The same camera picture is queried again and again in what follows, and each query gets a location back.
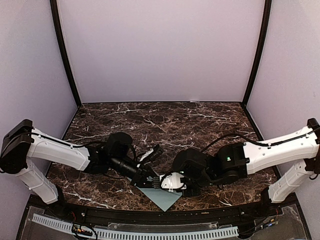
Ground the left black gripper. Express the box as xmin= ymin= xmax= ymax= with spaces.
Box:
xmin=109 ymin=155 xmax=157 ymax=189

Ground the teal green envelope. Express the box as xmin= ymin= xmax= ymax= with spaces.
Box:
xmin=127 ymin=173 xmax=182 ymax=212

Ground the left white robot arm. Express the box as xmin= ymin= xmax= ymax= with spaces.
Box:
xmin=0 ymin=119 xmax=158 ymax=218

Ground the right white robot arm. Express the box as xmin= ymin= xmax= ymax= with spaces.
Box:
xmin=162 ymin=118 xmax=320 ymax=217

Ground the black front table rail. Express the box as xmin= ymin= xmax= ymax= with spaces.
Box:
xmin=54 ymin=202 xmax=277 ymax=225

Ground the grey slotted cable duct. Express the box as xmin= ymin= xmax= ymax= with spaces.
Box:
xmin=32 ymin=213 xmax=239 ymax=240

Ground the left black frame post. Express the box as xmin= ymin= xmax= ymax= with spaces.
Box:
xmin=49 ymin=0 xmax=82 ymax=108

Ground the black frame post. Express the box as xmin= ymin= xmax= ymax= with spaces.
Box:
xmin=49 ymin=0 xmax=82 ymax=108
xmin=241 ymin=0 xmax=272 ymax=109

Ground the right black frame post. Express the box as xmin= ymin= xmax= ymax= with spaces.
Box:
xmin=241 ymin=0 xmax=272 ymax=109

